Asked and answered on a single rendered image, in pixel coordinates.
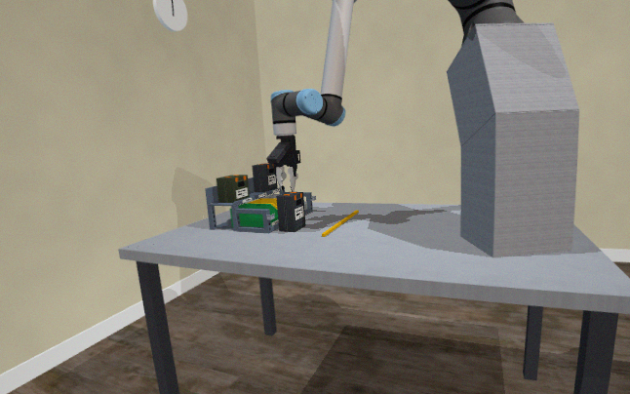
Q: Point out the grey open bin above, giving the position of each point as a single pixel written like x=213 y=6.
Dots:
x=273 y=196

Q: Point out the yellow bin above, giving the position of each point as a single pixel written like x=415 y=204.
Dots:
x=273 y=202

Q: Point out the orange bar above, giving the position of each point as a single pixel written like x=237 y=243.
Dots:
x=339 y=223

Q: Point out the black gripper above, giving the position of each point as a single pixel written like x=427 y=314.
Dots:
x=291 y=160

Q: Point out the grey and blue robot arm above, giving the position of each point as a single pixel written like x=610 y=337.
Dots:
x=326 y=107

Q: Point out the green open bin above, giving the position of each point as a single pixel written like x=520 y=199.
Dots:
x=256 y=220

